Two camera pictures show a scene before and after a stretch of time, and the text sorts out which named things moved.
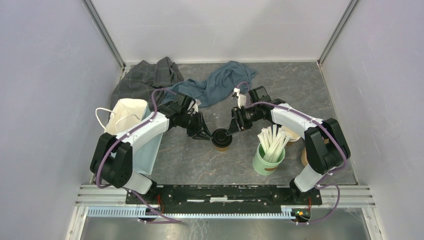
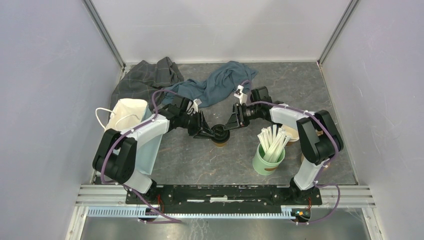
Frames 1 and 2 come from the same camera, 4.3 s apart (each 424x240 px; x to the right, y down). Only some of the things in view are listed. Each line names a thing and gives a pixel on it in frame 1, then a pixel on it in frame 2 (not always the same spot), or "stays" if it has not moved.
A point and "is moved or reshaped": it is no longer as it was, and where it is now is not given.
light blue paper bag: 124,112 stays
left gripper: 200,124 stays
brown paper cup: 222,149 is moved or reshaped
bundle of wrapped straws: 272,139 stays
